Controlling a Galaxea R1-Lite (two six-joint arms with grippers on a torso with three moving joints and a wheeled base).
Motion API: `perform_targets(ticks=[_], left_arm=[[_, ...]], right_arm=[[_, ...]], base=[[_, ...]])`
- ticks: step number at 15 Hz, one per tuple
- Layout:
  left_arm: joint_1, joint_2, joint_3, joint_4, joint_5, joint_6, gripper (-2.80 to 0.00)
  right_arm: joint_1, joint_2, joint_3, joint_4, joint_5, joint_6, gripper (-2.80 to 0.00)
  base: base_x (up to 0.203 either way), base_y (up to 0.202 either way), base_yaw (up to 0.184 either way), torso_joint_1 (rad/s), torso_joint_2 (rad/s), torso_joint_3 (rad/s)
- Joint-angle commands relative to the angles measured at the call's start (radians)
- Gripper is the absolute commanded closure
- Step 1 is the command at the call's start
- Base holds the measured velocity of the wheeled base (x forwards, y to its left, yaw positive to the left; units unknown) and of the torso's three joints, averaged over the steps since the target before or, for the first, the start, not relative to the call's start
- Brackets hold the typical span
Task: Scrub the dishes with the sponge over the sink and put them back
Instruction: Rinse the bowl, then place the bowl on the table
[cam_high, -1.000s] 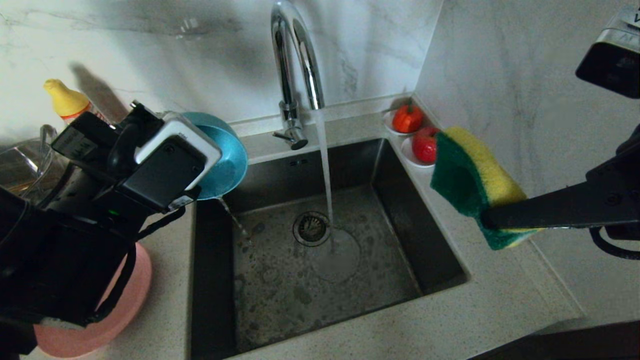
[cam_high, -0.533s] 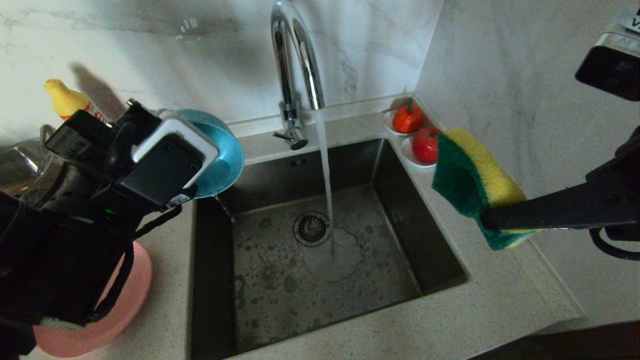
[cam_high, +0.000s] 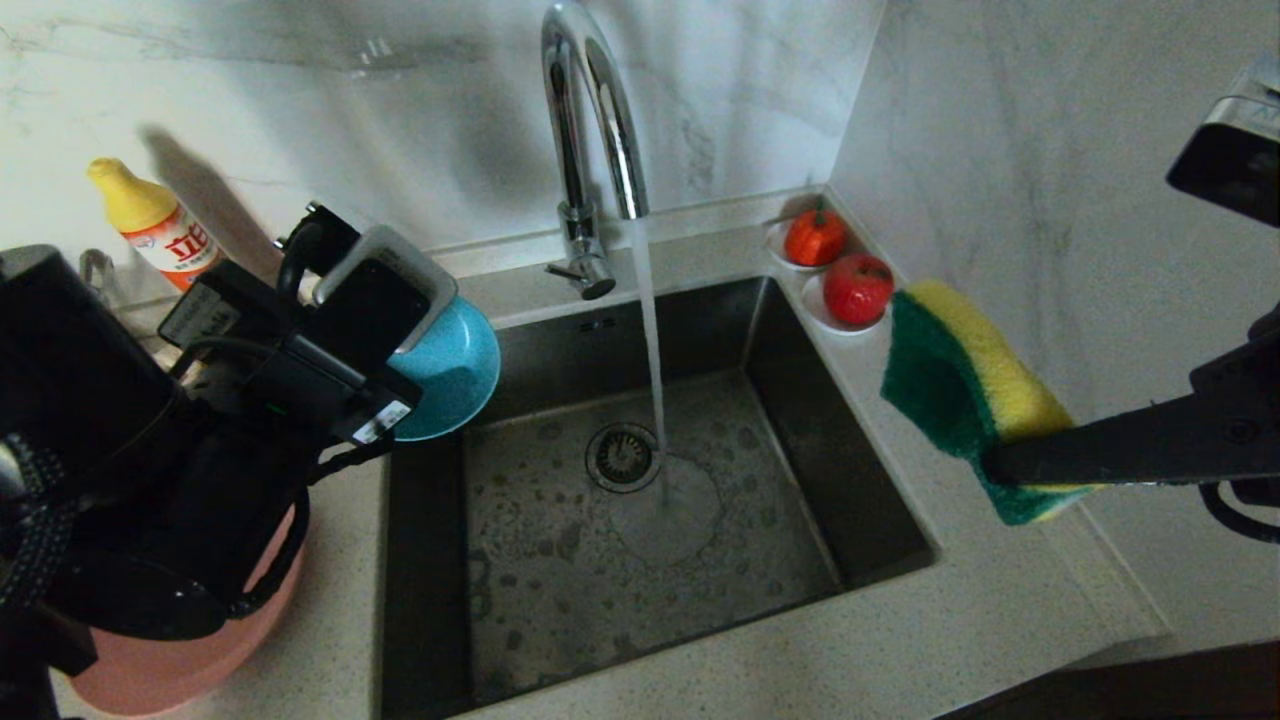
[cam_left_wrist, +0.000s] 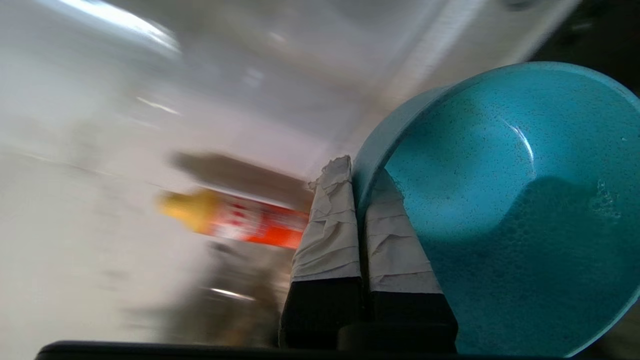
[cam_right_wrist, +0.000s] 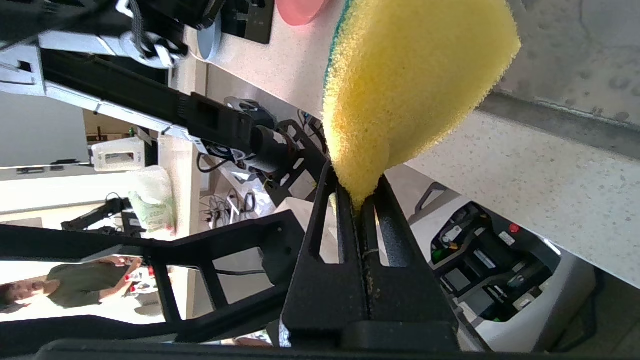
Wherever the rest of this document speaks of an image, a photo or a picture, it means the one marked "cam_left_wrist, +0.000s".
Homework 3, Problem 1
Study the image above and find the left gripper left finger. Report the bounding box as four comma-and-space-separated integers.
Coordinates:
279, 155, 369, 348

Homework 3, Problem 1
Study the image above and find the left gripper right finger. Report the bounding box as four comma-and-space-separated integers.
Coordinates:
364, 169, 458, 351

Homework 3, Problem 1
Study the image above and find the orange dish soap bottle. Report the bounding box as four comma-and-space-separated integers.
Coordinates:
159, 187, 312, 249

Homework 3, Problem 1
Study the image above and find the teal bowl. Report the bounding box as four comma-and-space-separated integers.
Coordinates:
351, 61, 640, 358

